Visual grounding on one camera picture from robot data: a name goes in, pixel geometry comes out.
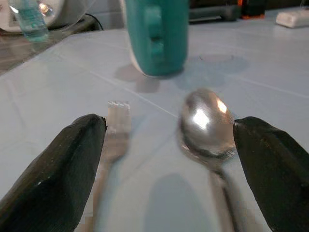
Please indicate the dark grey flat appliance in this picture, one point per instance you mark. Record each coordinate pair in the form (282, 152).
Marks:
(213, 13)

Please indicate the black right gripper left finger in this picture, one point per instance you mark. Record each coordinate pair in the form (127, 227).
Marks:
(53, 174)

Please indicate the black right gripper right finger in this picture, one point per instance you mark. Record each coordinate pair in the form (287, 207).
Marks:
(272, 169)

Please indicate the white rice cooker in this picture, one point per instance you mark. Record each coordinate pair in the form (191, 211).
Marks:
(36, 12)

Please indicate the white folded cloth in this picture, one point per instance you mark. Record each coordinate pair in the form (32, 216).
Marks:
(292, 18)

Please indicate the black appliance with orange trim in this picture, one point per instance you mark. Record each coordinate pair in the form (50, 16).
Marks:
(253, 9)

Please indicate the silver metal spoon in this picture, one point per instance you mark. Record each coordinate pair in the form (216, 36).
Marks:
(205, 125)

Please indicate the silver metal fork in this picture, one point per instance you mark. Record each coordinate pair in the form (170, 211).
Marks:
(115, 135)

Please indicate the clear plastic water bottle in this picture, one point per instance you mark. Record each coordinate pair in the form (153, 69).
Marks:
(30, 19)

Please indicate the teal ceramic mug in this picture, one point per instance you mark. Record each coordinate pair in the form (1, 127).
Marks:
(158, 36)

